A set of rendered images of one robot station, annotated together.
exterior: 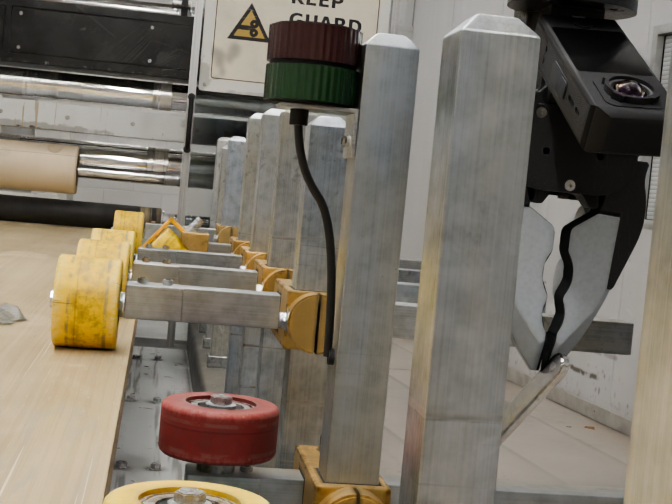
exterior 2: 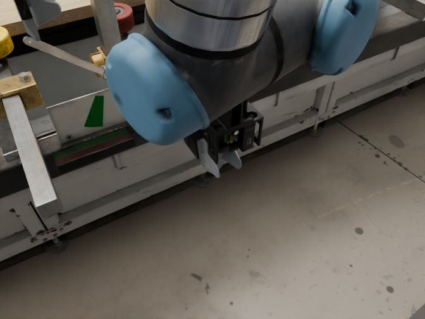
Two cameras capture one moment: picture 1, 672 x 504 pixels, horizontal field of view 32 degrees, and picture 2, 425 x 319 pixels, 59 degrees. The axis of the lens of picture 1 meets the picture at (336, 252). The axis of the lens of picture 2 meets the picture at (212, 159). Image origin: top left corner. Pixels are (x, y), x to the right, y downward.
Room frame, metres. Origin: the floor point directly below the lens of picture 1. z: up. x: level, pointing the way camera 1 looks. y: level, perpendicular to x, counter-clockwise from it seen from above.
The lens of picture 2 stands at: (0.71, -0.73, 1.28)
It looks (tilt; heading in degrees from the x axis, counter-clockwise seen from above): 47 degrees down; 69
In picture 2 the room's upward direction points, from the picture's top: straight up
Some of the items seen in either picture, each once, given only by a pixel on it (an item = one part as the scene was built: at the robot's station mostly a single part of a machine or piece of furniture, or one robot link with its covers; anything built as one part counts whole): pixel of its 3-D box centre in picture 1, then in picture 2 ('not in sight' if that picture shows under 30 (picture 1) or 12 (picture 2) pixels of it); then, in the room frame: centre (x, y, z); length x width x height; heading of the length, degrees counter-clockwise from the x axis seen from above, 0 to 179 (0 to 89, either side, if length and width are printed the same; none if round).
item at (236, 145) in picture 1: (227, 262); not in sight; (2.25, 0.20, 0.90); 0.03 x 0.03 x 0.48; 9
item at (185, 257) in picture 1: (300, 270); not in sight; (1.56, 0.04, 0.95); 0.50 x 0.04 x 0.04; 99
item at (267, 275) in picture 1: (279, 288); not in sight; (1.29, 0.06, 0.95); 0.13 x 0.06 x 0.05; 9
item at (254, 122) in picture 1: (246, 275); not in sight; (1.76, 0.13, 0.92); 0.03 x 0.03 x 0.48; 9
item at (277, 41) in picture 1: (314, 47); not in sight; (0.76, 0.03, 1.15); 0.06 x 0.06 x 0.02
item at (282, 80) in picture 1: (311, 86); not in sight; (0.76, 0.03, 1.12); 0.06 x 0.06 x 0.02
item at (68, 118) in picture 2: not in sight; (113, 107); (0.75, -0.05, 0.75); 0.26 x 0.01 x 0.10; 9
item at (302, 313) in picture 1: (307, 315); not in sight; (1.04, 0.02, 0.95); 0.13 x 0.06 x 0.05; 9
